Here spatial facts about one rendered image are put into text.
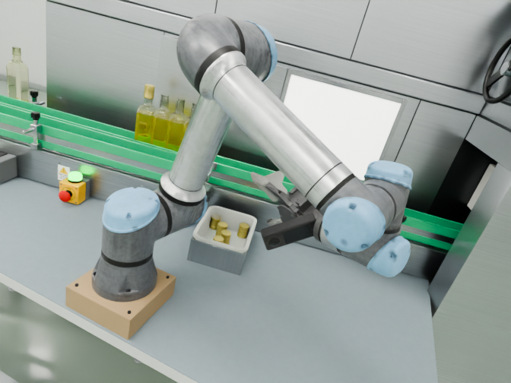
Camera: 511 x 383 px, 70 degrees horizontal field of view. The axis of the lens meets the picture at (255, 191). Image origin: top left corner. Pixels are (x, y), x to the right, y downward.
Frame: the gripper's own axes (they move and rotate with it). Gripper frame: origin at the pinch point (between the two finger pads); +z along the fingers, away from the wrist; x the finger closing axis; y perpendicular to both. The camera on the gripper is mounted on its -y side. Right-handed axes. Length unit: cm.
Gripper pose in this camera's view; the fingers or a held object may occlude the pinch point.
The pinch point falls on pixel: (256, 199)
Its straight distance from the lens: 85.8
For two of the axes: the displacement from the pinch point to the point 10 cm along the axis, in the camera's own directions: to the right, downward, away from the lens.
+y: 7.1, -5.7, 4.1
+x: -2.6, -7.6, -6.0
